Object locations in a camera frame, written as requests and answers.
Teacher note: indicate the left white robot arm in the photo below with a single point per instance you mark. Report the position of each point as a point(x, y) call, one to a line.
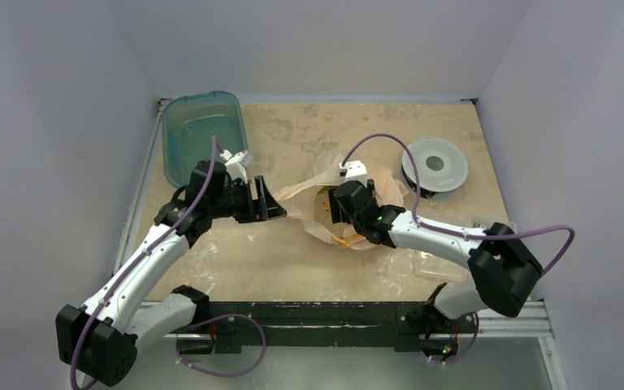
point(103, 337)

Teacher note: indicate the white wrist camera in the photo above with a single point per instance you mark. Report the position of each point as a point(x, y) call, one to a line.
point(354, 171)
point(236, 164)

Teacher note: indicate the clear screw box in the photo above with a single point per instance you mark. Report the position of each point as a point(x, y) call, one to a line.
point(486, 222)

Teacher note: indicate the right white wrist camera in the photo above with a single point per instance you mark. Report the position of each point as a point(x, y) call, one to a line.
point(354, 171)

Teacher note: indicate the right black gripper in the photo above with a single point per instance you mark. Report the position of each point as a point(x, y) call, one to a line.
point(339, 202)

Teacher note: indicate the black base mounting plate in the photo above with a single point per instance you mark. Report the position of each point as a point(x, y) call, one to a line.
point(428, 332)

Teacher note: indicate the orange plastic bag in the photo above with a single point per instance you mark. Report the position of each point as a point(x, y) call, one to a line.
point(308, 201)

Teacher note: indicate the aluminium frame rail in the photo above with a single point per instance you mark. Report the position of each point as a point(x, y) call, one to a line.
point(516, 325)

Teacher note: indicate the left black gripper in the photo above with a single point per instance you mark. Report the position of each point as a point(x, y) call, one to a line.
point(263, 207)

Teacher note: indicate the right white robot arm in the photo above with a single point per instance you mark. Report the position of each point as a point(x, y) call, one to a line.
point(502, 272)

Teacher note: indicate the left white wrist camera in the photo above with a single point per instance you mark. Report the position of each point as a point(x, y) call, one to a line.
point(236, 164)

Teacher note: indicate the white filament spool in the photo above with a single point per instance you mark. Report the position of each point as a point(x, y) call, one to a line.
point(435, 168)

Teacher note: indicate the teal plastic container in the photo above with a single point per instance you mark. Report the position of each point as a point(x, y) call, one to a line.
point(189, 122)

